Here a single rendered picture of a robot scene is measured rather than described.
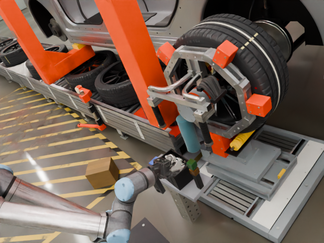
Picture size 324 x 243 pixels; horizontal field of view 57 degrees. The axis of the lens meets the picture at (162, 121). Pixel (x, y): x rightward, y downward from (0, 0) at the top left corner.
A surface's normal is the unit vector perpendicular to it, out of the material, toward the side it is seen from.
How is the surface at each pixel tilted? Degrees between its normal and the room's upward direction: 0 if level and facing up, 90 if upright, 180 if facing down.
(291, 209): 0
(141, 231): 0
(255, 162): 0
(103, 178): 90
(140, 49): 90
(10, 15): 90
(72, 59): 90
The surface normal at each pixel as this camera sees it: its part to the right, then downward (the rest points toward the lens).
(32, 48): 0.67, 0.25
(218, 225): -0.32, -0.76
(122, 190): -0.66, 0.17
